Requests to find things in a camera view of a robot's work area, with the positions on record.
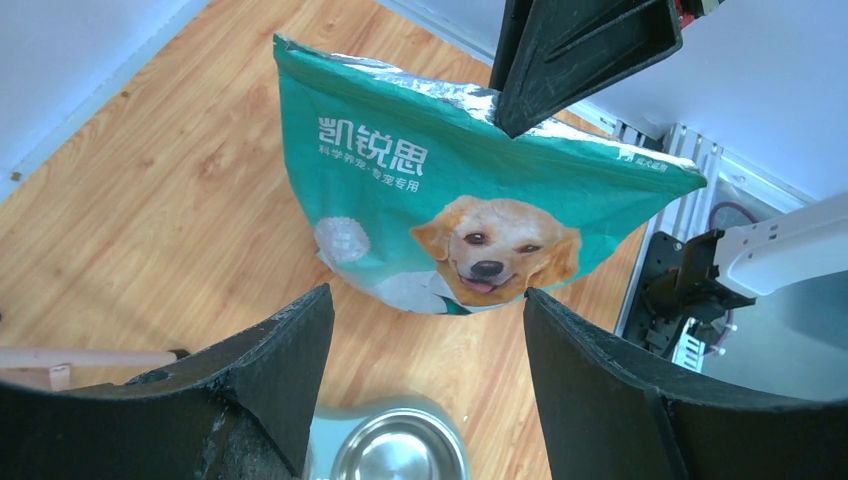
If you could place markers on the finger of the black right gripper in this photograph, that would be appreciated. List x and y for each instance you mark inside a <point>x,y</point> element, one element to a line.
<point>554,53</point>

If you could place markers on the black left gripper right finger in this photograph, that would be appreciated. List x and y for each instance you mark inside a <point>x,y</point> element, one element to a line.
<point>611,410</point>

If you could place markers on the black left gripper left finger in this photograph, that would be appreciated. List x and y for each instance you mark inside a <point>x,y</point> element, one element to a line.
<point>239,409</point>

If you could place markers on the green double pet bowl stand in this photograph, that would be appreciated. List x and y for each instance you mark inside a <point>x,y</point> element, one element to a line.
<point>332,425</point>

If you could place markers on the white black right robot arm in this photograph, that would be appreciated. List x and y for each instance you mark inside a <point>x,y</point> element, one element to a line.
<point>726,269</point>

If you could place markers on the green dog food bag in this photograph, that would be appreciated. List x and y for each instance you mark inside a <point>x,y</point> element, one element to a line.
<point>416,198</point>

